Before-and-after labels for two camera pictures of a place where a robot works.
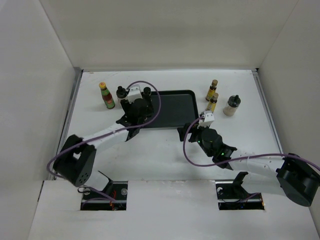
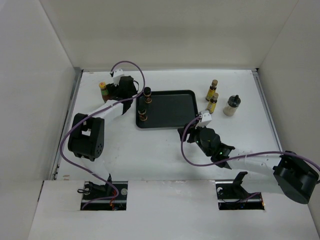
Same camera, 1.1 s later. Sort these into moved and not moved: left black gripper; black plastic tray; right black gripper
Moved: left black gripper
Not moved: black plastic tray; right black gripper
